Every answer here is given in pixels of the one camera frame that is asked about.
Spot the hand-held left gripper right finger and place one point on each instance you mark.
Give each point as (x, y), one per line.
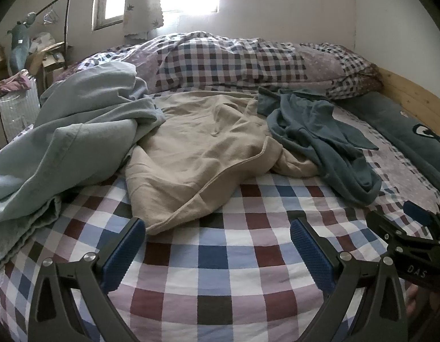
(312, 256)

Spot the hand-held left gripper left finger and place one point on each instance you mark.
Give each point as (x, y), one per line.
(123, 253)

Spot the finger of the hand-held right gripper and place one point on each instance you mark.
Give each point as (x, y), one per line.
(382, 224)
(417, 213)

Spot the beige garment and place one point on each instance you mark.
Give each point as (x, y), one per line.
(198, 149)

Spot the black clothes rack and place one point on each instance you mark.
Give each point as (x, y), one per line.
(67, 14)

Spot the person's right hand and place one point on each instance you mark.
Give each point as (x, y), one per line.
(414, 297)

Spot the dark grey cartoon pillow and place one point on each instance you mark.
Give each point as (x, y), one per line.
(401, 131)

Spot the checkered bed sheet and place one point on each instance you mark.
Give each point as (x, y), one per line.
(223, 256)

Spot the teal garment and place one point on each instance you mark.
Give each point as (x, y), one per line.
(312, 128)

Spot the light blue cloth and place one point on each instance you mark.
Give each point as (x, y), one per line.
(81, 131)

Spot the white storage box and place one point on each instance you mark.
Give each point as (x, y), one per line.
(17, 110)

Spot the pink cloth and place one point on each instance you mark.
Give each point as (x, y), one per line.
(17, 82)

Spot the cardboard boxes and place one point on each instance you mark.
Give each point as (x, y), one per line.
(50, 57)

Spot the checkered quilt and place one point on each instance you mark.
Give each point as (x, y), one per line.
(223, 60)

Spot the teal plush toy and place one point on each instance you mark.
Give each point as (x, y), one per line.
(22, 46)

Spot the white patterned curtain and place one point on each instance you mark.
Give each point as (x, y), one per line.
(143, 3)

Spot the wooden bed frame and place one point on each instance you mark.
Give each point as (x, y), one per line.
(419, 96)

